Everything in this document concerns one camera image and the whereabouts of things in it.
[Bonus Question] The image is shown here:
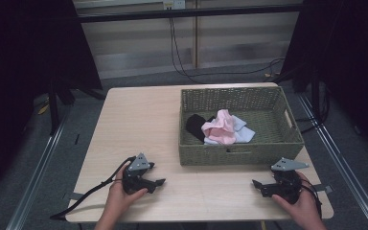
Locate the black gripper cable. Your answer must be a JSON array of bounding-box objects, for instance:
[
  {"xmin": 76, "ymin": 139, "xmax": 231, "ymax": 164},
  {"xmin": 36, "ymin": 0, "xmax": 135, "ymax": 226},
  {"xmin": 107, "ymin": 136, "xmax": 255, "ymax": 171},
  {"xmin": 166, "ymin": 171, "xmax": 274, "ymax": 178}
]
[
  {"xmin": 49, "ymin": 155, "xmax": 137, "ymax": 221},
  {"xmin": 299, "ymin": 177, "xmax": 324, "ymax": 219}
]

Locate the person's right hand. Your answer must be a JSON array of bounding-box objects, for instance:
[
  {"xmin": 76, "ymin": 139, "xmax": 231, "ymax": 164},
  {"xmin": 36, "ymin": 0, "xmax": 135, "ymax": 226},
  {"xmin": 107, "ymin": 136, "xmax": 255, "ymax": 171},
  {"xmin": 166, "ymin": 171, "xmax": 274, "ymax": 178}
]
[{"xmin": 271, "ymin": 171, "xmax": 323, "ymax": 224}]

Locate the person's left hand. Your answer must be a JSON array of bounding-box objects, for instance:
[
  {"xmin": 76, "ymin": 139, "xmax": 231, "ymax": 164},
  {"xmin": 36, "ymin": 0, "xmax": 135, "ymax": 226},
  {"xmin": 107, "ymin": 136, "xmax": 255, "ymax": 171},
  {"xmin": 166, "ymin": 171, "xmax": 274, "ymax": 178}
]
[{"xmin": 104, "ymin": 163, "xmax": 149, "ymax": 221}]

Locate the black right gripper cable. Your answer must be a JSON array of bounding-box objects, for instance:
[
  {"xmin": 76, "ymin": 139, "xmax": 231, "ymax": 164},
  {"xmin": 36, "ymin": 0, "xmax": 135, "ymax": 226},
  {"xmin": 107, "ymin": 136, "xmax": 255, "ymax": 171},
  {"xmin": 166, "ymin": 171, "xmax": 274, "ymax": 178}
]
[{"xmin": 299, "ymin": 177, "xmax": 324, "ymax": 219}]

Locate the metal floor rail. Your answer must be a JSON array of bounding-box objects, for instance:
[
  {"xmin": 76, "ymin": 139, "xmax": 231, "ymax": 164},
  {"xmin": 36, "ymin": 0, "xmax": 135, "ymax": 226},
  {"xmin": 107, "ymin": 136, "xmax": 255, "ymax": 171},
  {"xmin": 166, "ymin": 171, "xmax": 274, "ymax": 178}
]
[
  {"xmin": 5, "ymin": 113, "xmax": 70, "ymax": 230},
  {"xmin": 296, "ymin": 92, "xmax": 368, "ymax": 230}
]

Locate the black horizontal bar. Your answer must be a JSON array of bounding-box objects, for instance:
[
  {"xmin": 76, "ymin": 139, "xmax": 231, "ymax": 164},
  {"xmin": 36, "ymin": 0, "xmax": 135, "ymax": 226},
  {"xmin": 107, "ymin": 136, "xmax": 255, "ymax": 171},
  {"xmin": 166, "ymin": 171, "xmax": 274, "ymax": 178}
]
[{"xmin": 76, "ymin": 3, "xmax": 305, "ymax": 24}]

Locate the black metal stand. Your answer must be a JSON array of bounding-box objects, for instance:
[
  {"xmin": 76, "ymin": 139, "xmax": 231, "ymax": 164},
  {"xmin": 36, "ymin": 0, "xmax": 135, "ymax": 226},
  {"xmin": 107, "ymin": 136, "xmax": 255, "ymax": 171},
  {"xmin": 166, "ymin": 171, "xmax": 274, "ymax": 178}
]
[
  {"xmin": 295, "ymin": 71, "xmax": 332, "ymax": 135},
  {"xmin": 46, "ymin": 75, "xmax": 76, "ymax": 136}
]

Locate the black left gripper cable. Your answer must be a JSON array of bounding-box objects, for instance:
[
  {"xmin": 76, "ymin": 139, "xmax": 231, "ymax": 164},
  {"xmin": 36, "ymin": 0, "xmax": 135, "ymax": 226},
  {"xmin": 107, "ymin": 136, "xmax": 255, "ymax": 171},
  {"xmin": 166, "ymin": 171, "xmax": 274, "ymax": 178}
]
[{"xmin": 49, "ymin": 155, "xmax": 137, "ymax": 221}]

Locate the green woven basket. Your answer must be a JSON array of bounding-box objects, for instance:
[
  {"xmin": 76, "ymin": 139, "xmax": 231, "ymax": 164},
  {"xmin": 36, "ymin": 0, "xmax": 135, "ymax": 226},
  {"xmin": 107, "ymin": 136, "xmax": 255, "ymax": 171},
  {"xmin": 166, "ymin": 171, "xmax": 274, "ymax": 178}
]
[{"xmin": 177, "ymin": 85, "xmax": 306, "ymax": 167}]

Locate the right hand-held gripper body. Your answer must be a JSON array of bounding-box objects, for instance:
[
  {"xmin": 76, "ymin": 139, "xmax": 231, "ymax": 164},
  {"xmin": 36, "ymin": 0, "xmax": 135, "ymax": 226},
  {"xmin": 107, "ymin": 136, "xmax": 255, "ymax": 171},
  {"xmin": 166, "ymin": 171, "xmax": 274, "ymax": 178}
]
[{"xmin": 261, "ymin": 157, "xmax": 311, "ymax": 205}]

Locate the dark curtain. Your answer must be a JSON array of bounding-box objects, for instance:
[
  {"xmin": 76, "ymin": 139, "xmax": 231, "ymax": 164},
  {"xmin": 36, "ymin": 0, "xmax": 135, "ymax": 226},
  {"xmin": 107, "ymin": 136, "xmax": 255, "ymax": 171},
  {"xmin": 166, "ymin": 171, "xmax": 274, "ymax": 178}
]
[
  {"xmin": 277, "ymin": 0, "xmax": 368, "ymax": 164},
  {"xmin": 0, "ymin": 0, "xmax": 104, "ymax": 204}
]

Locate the yellow floor marker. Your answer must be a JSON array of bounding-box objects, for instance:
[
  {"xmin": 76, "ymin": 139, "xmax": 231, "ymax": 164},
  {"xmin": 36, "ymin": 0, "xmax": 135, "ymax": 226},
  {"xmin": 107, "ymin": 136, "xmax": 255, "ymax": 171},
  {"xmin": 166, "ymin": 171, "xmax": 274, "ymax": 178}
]
[{"xmin": 37, "ymin": 101, "xmax": 51, "ymax": 116}]

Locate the white wall socket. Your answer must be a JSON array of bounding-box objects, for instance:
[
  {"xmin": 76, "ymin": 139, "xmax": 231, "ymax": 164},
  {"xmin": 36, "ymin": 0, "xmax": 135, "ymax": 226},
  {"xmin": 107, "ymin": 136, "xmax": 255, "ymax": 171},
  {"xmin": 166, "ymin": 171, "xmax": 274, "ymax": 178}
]
[{"xmin": 162, "ymin": 0, "xmax": 187, "ymax": 11}]

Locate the black cloth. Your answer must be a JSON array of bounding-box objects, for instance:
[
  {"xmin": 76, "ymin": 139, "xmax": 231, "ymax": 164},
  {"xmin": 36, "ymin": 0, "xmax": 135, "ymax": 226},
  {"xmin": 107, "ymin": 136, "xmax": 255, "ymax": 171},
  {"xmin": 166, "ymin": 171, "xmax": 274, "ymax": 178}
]
[{"xmin": 185, "ymin": 113, "xmax": 217, "ymax": 144}]

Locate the light blue cloth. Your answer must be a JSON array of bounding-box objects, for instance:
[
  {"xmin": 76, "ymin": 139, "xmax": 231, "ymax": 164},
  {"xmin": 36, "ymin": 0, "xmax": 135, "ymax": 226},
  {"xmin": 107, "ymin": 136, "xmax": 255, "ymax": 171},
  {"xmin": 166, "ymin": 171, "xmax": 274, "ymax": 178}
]
[{"xmin": 203, "ymin": 114, "xmax": 257, "ymax": 147}]

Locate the black wall cable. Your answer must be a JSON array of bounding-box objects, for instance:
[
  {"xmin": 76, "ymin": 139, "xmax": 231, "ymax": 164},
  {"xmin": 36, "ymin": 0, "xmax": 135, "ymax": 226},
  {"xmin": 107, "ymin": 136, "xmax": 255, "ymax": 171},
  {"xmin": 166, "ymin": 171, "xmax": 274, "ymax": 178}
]
[{"xmin": 168, "ymin": 9, "xmax": 286, "ymax": 85}]

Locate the grey tape strip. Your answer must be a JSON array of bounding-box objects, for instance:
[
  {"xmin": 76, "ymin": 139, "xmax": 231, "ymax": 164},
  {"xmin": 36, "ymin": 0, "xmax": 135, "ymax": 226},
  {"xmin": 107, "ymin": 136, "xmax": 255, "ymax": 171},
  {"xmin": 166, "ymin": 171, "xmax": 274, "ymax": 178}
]
[
  {"xmin": 62, "ymin": 192, "xmax": 84, "ymax": 201},
  {"xmin": 310, "ymin": 184, "xmax": 334, "ymax": 195}
]

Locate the pink cloth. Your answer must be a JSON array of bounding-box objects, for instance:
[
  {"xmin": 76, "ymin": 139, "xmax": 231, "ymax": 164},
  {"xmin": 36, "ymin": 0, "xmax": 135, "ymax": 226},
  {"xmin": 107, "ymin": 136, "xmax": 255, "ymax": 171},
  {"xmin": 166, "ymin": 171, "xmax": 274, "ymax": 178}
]
[{"xmin": 200, "ymin": 108, "xmax": 238, "ymax": 146}]

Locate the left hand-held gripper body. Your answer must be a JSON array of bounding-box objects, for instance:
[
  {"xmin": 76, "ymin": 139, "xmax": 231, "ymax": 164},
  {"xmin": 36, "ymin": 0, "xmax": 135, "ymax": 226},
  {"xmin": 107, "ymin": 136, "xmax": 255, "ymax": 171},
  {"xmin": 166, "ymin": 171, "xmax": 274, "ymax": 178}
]
[{"xmin": 122, "ymin": 152, "xmax": 157, "ymax": 196}]

